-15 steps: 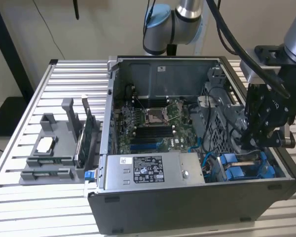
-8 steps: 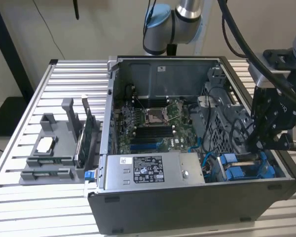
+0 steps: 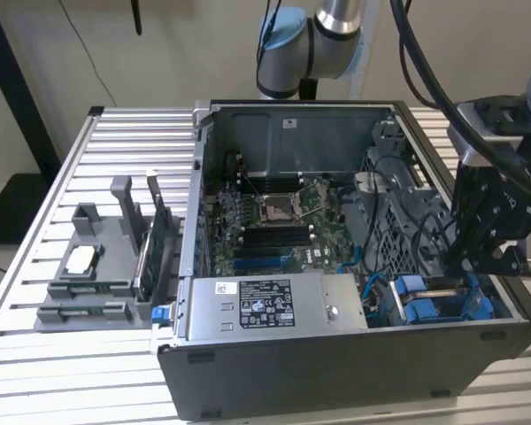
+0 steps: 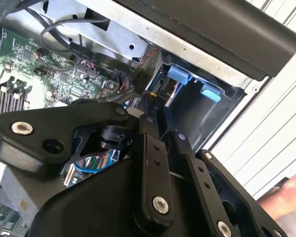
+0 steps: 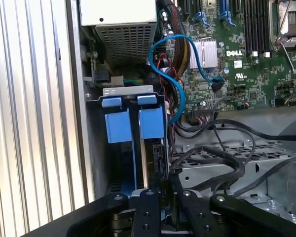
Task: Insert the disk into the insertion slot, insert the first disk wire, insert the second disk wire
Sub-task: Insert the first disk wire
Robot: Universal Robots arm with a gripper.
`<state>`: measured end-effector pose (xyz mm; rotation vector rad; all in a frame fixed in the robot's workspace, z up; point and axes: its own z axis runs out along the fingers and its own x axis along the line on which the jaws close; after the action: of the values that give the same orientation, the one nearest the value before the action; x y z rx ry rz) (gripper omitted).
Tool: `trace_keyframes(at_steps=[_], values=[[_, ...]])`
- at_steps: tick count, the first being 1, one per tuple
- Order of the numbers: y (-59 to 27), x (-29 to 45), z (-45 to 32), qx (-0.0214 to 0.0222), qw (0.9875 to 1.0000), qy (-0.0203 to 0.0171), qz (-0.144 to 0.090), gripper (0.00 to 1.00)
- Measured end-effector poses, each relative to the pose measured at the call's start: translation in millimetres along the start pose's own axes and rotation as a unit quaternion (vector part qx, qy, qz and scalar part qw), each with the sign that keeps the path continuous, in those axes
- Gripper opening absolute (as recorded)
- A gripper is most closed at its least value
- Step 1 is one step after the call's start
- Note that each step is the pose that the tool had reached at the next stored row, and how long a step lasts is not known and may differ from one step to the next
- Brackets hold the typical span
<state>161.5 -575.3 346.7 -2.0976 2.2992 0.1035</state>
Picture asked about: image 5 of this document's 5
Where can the silver chipset heatsink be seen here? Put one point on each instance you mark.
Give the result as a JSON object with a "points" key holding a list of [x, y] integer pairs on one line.
{"points": [[207, 53]]}

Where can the silver power supply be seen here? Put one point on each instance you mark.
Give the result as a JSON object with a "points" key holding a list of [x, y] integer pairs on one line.
{"points": [[118, 12]]}

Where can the dark grey PC case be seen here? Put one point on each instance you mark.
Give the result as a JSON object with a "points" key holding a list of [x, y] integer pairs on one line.
{"points": [[76, 98]]}

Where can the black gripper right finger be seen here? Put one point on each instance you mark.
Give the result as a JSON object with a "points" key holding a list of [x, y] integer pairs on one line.
{"points": [[198, 217]]}

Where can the green motherboard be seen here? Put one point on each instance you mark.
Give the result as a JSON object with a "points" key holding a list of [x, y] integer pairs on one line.
{"points": [[256, 81]]}

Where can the metal socket cover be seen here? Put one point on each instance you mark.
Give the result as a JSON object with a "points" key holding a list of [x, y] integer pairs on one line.
{"points": [[294, 40]]}

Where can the white plastic connector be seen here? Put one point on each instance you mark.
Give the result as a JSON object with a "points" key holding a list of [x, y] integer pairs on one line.
{"points": [[117, 80]]}

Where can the black expansion slot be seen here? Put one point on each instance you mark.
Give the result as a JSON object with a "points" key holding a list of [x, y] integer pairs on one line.
{"points": [[186, 7], [199, 6]]}

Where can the blue disk carrier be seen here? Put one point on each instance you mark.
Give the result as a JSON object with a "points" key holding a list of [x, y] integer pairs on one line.
{"points": [[111, 101]]}

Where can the black RAM slot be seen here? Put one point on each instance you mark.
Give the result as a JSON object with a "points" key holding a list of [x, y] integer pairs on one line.
{"points": [[266, 24], [260, 24], [247, 24], [253, 24]]}

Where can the blue expansion slot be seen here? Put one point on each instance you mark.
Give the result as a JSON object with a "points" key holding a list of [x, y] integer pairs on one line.
{"points": [[224, 7]]}

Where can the thin metal locking lever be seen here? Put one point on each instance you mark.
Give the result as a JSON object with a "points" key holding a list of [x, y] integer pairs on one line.
{"points": [[284, 17], [288, 56]]}

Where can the hard disk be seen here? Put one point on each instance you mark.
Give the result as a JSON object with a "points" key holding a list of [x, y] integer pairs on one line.
{"points": [[118, 128]]}

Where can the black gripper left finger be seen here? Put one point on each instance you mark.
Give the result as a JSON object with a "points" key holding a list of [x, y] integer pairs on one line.
{"points": [[148, 214]]}

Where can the metal disk bay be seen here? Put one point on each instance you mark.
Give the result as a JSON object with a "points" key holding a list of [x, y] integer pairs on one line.
{"points": [[95, 123]]}

